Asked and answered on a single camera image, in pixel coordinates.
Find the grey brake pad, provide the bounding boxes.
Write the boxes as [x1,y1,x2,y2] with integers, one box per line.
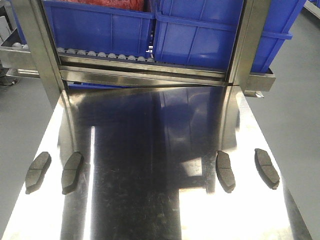
[254,148,280,190]
[215,150,236,193]
[25,151,52,195]
[61,151,84,195]

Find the grey roller conveyor track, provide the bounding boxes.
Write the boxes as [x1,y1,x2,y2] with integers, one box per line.
[56,47,156,63]

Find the right blue plastic bin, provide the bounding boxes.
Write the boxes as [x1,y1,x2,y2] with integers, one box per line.
[153,0,305,73]

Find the blue plastic bin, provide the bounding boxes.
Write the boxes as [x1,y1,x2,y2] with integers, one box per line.
[42,0,156,57]
[153,0,305,73]

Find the red bagged parts in bin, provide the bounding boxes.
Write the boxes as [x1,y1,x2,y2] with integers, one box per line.
[74,0,146,12]

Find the left blue plastic bin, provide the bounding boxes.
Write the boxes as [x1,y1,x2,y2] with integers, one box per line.
[42,0,156,57]

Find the stainless steel rack frame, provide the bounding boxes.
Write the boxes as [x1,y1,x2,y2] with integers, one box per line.
[0,0,275,107]

